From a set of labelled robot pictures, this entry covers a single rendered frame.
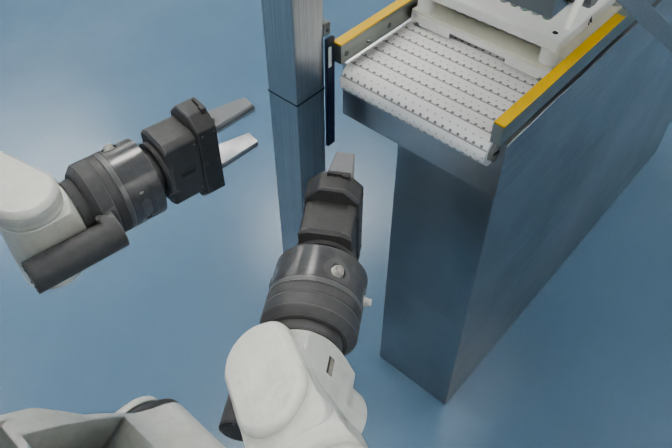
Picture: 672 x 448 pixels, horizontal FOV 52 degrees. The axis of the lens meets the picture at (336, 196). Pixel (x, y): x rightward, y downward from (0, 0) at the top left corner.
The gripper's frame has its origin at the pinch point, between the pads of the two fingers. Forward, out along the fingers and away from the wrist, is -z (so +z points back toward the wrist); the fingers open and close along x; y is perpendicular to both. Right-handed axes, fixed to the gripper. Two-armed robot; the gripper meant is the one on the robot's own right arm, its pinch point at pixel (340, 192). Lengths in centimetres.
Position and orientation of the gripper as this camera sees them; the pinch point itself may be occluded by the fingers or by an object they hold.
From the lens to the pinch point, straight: 73.0
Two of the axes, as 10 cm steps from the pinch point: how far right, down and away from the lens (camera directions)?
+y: 9.9, 1.2, -1.2
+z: -1.7, 7.1, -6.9
